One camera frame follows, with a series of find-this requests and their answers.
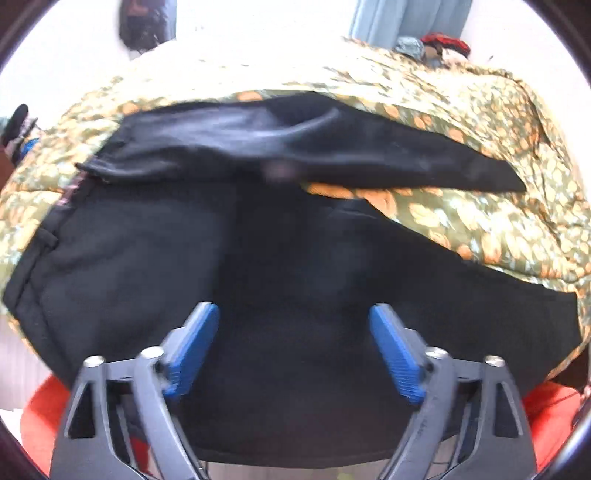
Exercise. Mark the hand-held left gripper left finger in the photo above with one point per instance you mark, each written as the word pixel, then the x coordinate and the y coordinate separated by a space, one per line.
pixel 194 350

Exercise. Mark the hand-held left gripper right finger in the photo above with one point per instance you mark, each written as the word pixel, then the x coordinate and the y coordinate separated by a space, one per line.
pixel 395 353

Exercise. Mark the black pants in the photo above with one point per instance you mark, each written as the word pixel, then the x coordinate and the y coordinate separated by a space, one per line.
pixel 277 254

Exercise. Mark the green orange floral blanket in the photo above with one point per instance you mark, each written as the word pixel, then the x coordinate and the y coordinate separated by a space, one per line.
pixel 485 221

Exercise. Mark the dark cloth bundle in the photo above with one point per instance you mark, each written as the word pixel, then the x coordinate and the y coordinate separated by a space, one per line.
pixel 18 127

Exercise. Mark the grey-green crumpled cloth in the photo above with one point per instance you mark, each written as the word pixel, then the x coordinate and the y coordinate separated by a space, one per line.
pixel 408 47

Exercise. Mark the red crumpled cloth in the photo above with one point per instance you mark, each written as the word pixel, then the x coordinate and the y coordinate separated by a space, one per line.
pixel 445 42

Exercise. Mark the dark hanging clothes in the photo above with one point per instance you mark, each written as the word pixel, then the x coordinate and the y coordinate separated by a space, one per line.
pixel 143 23

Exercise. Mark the blue curtain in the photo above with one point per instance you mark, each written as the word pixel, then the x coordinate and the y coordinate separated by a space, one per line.
pixel 383 18

